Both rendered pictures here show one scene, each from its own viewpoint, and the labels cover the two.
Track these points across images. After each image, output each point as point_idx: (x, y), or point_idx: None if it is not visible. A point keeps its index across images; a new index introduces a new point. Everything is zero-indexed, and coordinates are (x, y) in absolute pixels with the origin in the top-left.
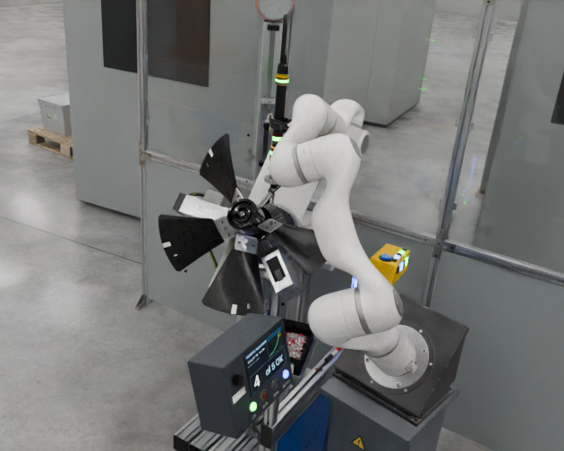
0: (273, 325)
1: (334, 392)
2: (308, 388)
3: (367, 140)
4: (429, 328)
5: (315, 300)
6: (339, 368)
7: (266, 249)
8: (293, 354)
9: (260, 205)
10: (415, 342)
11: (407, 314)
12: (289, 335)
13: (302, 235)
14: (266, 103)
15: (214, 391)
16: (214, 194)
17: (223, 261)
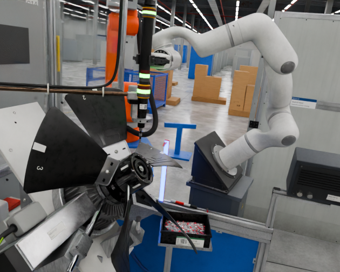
0: (306, 148)
1: (240, 194)
2: (227, 214)
3: None
4: (214, 141)
5: (290, 128)
6: (229, 186)
7: None
8: (193, 225)
9: (123, 157)
10: (221, 149)
11: (208, 143)
12: (170, 228)
13: (148, 155)
14: None
15: None
16: (29, 211)
17: (83, 263)
